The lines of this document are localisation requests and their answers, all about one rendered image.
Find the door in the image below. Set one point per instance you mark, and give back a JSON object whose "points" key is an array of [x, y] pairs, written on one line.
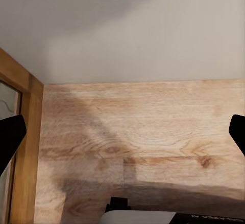
{"points": [[20, 94]]}

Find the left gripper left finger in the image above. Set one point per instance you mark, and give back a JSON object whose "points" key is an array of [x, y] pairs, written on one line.
{"points": [[12, 132]]}

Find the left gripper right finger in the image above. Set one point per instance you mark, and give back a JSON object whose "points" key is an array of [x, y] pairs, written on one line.
{"points": [[237, 131]]}

